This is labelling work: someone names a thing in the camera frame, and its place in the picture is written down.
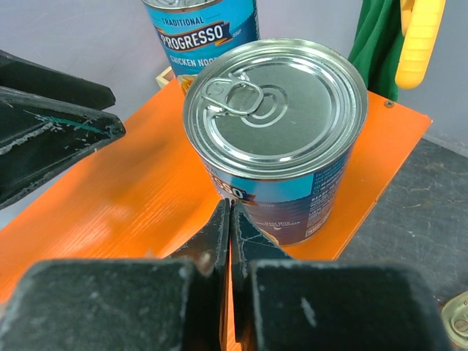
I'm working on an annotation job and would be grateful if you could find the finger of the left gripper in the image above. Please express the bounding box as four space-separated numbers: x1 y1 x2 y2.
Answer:
1 87 126 208
1 51 116 110

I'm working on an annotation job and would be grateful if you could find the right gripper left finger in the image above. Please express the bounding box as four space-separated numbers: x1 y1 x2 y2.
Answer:
1 200 230 350

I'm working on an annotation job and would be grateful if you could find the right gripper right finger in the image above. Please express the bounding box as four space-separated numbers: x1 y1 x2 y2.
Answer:
230 200 452 350

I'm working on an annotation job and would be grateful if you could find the oval tin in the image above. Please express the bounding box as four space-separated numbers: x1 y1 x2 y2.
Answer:
441 291 468 350

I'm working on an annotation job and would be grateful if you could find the blue soup can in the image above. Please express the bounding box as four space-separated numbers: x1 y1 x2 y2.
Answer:
143 0 260 93

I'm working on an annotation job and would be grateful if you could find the orange box counter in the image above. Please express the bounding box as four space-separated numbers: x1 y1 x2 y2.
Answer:
0 75 432 351

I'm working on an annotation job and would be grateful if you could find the wooden tray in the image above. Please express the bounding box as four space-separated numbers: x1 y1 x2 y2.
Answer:
155 67 175 88

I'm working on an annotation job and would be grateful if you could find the green tank top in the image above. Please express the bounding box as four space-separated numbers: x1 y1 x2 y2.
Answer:
348 0 404 102

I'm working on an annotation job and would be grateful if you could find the yellow plastic hanger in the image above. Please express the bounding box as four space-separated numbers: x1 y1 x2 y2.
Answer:
395 0 446 90

